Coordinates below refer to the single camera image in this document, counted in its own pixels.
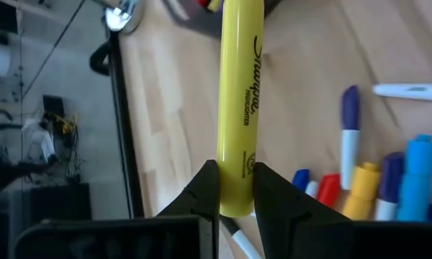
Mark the black capped small marker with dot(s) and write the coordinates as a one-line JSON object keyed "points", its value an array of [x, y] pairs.
{"points": [[237, 234]]}

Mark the purple capped small marker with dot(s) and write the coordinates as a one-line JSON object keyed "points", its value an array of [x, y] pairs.
{"points": [[350, 144], [389, 187]]}

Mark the red capped small marker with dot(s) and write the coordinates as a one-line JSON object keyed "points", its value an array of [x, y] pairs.
{"points": [[328, 188]]}

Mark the blue highlighter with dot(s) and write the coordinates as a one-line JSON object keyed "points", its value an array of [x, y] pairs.
{"points": [[417, 180]]}

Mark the light blue capped small marker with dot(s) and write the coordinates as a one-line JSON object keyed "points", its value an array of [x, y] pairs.
{"points": [[410, 92]]}

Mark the dark grey plastic bin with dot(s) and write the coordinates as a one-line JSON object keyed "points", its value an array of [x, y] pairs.
{"points": [[201, 23]]}

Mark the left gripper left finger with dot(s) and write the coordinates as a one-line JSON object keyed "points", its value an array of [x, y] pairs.
{"points": [[205, 194]]}

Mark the golden yellow highlighter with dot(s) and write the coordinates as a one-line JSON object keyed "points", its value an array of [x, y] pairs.
{"points": [[361, 194]]}

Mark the bulb lamp with chrome base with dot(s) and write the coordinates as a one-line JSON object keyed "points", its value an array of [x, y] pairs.
{"points": [[124, 16]]}

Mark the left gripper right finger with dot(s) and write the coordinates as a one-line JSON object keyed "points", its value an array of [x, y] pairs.
{"points": [[277, 208]]}

